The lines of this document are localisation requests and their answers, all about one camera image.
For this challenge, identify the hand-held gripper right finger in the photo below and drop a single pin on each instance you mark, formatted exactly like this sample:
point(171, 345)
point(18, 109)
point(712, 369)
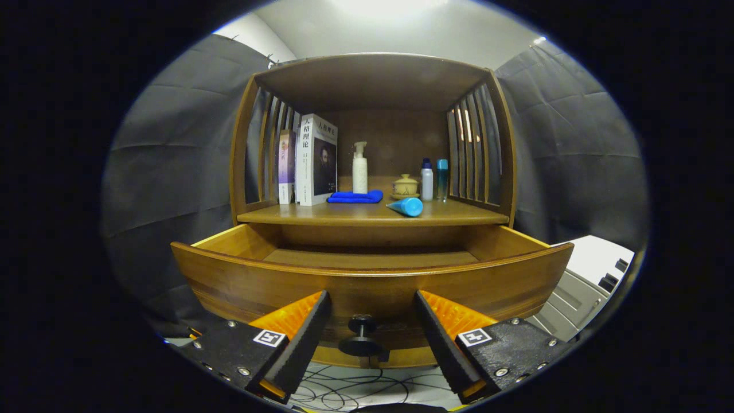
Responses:
point(442, 350)

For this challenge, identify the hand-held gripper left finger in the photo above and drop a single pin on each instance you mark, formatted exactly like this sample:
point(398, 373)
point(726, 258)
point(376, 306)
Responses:
point(304, 344)

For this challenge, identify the blue cosmetic tube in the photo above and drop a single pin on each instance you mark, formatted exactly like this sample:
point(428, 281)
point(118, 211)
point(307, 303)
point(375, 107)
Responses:
point(408, 207)

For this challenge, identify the wooden countertop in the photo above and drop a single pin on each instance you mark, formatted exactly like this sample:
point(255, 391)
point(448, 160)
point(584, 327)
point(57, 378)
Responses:
point(344, 213)

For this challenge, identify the brown wooden cabinet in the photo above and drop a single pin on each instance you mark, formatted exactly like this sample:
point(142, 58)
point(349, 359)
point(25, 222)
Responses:
point(373, 80)

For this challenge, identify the blue folded cloth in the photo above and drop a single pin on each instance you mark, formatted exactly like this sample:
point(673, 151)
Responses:
point(355, 197)

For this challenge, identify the yellow saucer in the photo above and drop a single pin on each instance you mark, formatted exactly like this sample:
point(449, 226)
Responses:
point(401, 197)

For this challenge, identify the white bottle with blue cap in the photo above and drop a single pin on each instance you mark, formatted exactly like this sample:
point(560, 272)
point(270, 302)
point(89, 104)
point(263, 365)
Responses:
point(427, 183)

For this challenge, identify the yellow lidded teacup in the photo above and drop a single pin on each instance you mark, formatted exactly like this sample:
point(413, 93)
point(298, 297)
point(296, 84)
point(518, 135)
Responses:
point(405, 185)

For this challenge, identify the slim teal bottle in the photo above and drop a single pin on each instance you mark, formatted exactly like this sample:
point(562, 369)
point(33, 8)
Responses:
point(442, 180)

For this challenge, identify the white pump bottle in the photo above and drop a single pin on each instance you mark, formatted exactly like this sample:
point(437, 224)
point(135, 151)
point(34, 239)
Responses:
point(360, 175)

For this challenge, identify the purple book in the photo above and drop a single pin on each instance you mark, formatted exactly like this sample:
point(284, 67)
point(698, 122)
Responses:
point(286, 166)

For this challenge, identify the white grey printer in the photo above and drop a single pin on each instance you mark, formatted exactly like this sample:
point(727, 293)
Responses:
point(596, 258)

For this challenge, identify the white portrait book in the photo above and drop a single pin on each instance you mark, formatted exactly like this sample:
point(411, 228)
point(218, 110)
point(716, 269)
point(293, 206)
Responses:
point(318, 160)

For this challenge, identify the black backdrop cloth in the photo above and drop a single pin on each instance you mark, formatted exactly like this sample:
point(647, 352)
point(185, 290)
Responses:
point(166, 183)

